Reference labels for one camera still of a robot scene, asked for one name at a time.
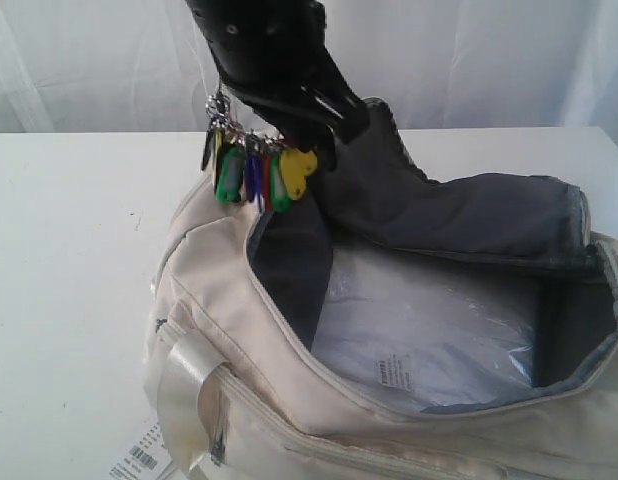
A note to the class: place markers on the colourful key tag bunch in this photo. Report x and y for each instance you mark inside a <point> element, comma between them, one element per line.
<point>246,166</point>

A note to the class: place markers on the clear plastic packaging bag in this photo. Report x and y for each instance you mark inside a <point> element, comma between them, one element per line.
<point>419,333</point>

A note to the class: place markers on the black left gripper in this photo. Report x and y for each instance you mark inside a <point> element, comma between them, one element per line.
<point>272,57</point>

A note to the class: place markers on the cream fabric duffel bag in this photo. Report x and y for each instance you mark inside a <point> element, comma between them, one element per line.
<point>239,294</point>

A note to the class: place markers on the white background curtain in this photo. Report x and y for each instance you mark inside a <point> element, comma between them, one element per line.
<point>84,66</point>

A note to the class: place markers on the white barcode label tag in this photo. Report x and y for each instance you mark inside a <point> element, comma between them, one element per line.
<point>146,458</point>

